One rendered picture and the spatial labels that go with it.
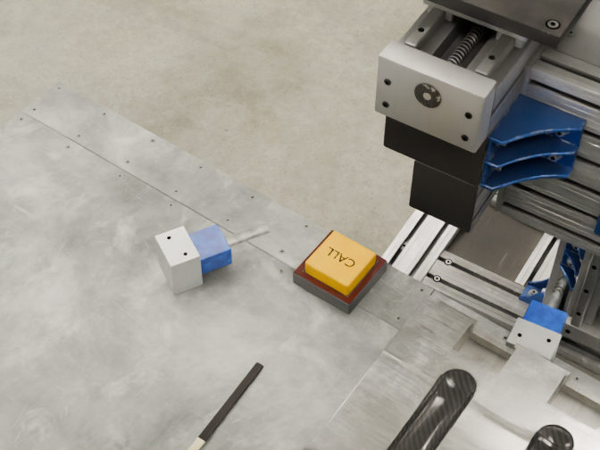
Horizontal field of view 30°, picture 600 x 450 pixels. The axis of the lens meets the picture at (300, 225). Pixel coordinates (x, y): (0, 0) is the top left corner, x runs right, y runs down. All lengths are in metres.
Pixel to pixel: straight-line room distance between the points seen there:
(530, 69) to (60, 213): 0.60
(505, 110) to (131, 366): 0.53
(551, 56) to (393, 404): 0.49
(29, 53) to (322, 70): 0.72
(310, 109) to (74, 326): 1.44
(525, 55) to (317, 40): 1.51
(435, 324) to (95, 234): 0.44
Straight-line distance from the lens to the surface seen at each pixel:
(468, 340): 1.20
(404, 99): 1.31
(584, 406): 1.18
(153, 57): 2.80
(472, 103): 1.27
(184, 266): 1.27
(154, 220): 1.38
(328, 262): 1.28
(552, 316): 1.26
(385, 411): 1.12
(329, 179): 2.49
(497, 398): 1.14
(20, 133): 1.51
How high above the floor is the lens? 1.85
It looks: 50 degrees down
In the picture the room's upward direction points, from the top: straight up
